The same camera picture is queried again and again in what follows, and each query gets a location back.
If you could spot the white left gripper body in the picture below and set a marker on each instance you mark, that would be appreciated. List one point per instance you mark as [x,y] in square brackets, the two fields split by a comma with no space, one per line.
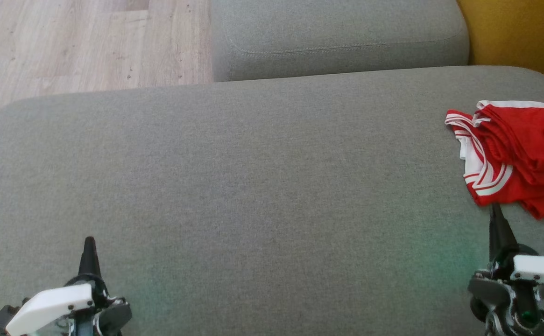
[52,303]

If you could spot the grey sofa cushion with seam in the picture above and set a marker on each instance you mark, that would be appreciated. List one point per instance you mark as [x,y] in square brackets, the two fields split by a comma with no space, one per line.
[346,37]

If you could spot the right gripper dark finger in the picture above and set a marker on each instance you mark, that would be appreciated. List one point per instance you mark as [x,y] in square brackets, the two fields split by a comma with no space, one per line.
[500,235]

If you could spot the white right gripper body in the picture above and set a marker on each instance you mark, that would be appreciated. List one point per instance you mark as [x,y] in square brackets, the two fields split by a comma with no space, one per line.
[542,273]

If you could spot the grey fabric sofa seat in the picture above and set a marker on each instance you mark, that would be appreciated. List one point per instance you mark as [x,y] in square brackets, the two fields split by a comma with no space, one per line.
[253,186]

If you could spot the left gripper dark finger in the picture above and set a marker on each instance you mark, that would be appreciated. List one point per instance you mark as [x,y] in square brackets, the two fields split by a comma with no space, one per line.
[89,261]

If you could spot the red shirt white sleeves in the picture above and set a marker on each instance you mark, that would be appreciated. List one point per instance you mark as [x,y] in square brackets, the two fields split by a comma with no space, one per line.
[500,191]

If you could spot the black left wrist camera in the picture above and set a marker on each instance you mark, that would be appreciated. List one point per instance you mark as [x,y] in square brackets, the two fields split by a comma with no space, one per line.
[3,319]

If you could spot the red shorts white stripe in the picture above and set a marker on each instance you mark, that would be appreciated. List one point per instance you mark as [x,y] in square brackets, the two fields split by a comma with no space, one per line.
[533,135]

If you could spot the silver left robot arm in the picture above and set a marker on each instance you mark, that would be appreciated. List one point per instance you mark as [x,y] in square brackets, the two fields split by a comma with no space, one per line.
[115,317]

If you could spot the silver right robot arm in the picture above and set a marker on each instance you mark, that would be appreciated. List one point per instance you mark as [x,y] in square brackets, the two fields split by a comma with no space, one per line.
[486,291]

